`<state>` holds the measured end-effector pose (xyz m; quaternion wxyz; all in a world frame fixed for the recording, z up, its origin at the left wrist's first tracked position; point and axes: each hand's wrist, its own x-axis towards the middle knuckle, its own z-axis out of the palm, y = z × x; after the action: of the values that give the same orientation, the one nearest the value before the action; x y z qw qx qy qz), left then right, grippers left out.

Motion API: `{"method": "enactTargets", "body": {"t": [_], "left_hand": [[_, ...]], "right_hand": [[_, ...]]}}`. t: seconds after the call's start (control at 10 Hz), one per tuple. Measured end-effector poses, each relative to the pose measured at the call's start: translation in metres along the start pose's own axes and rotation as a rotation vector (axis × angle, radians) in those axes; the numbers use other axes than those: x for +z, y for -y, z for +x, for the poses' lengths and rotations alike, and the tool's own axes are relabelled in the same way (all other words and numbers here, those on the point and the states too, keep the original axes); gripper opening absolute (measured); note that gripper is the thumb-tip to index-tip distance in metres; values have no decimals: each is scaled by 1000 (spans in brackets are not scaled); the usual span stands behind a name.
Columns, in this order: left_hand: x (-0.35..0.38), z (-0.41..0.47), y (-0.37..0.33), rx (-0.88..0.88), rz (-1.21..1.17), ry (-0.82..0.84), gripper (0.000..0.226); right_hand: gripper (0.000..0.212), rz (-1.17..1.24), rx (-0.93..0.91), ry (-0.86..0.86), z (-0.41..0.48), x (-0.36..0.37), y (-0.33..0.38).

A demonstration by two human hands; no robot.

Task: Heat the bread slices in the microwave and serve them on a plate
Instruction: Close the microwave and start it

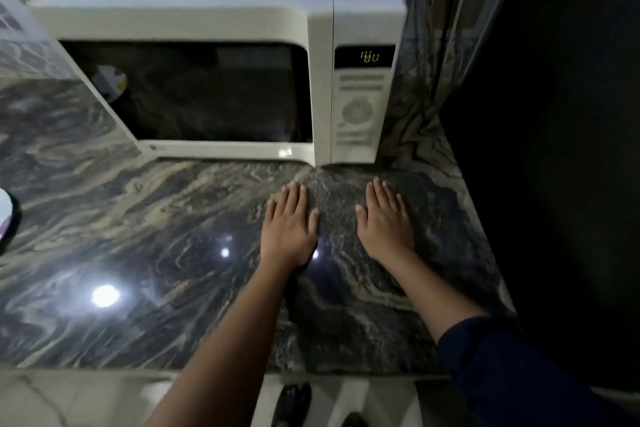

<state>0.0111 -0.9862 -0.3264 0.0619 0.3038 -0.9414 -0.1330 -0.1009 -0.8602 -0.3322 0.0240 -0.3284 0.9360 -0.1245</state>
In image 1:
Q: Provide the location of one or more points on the person's left hand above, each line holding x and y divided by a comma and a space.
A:
287, 236

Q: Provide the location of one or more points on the person's right hand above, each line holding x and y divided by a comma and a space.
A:
385, 231

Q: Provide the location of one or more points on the white microwave door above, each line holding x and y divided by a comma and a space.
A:
200, 91

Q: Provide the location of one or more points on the stainless steel double-door fridge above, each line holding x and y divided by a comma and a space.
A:
550, 141

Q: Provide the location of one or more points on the colourful dotted plate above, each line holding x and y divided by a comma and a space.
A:
4, 211

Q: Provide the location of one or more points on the person's right forearm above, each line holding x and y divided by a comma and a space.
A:
435, 296

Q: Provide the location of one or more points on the person's left forearm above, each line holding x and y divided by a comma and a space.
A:
225, 351

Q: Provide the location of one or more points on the black slipper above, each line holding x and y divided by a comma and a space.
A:
292, 406
355, 420

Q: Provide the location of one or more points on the dark blue sleeve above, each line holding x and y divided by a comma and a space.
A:
525, 376

